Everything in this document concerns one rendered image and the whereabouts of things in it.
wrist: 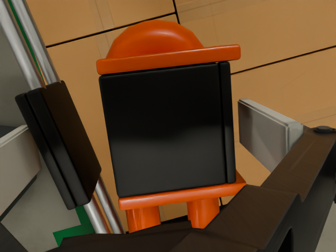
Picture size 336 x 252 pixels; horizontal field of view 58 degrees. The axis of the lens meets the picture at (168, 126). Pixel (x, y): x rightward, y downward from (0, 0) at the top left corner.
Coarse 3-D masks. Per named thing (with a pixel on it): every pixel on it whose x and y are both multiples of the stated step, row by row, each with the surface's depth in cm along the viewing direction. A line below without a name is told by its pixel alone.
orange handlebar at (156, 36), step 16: (128, 32) 16; (144, 32) 16; (160, 32) 16; (176, 32) 16; (192, 32) 17; (112, 48) 17; (128, 48) 16; (144, 48) 16; (160, 48) 17; (176, 48) 16; (192, 48) 17; (144, 208) 19; (192, 208) 19; (208, 208) 19; (128, 224) 19; (144, 224) 19; (192, 224) 20
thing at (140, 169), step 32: (96, 64) 15; (128, 64) 15; (160, 64) 15; (192, 64) 16; (224, 64) 16; (128, 96) 16; (160, 96) 16; (192, 96) 16; (224, 96) 16; (128, 128) 16; (160, 128) 16; (192, 128) 16; (224, 128) 16; (128, 160) 16; (160, 160) 16; (192, 160) 17; (224, 160) 17; (128, 192) 17; (160, 192) 17; (192, 192) 17; (224, 192) 17
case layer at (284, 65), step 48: (48, 0) 78; (96, 0) 79; (144, 0) 80; (192, 0) 81; (240, 0) 82; (288, 0) 83; (48, 48) 81; (96, 48) 82; (240, 48) 85; (288, 48) 86; (96, 96) 85; (240, 96) 88; (288, 96) 89; (96, 144) 88; (240, 144) 92
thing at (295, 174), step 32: (320, 128) 12; (288, 160) 10; (320, 160) 10; (256, 192) 7; (288, 192) 7; (320, 192) 9; (224, 224) 6; (256, 224) 6; (288, 224) 6; (320, 224) 10
